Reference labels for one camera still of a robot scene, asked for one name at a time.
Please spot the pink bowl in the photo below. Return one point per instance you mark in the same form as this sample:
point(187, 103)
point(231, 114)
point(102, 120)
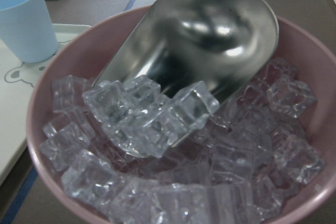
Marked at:
point(86, 55)

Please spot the light blue plastic cup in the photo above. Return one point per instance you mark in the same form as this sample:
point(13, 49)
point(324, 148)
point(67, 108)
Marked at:
point(27, 30)

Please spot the white bear tray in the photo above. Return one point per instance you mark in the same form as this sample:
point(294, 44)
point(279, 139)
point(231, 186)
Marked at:
point(17, 82)

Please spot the pile of clear ice cubes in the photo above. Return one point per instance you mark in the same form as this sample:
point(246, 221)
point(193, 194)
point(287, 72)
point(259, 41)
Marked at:
point(248, 159)

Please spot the metal ice scoop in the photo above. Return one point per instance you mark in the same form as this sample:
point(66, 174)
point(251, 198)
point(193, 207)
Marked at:
point(182, 60)

